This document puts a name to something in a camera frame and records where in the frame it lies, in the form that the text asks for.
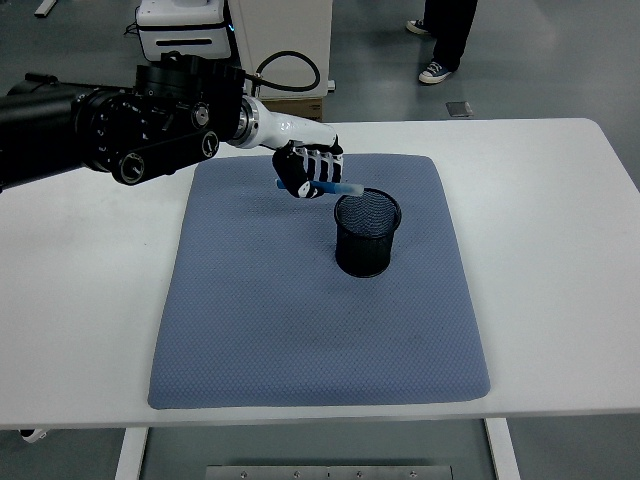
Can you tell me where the white upright cabinet panel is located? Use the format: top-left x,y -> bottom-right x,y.
228,0 -> 334,100

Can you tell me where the black mesh pen holder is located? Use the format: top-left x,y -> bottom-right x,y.
333,187 -> 403,279

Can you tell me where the person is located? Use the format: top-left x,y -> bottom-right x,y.
405,0 -> 479,85

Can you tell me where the blue marker pen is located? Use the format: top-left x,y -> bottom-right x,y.
276,179 -> 367,197

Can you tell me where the white table leg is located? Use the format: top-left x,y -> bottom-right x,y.
482,417 -> 522,480
113,427 -> 150,480

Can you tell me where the brown cardboard box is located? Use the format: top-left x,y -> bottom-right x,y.
261,97 -> 324,123

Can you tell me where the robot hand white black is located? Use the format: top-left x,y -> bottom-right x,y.
247,97 -> 346,201

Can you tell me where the blue-grey padded mat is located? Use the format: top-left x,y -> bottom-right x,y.
147,153 -> 492,411

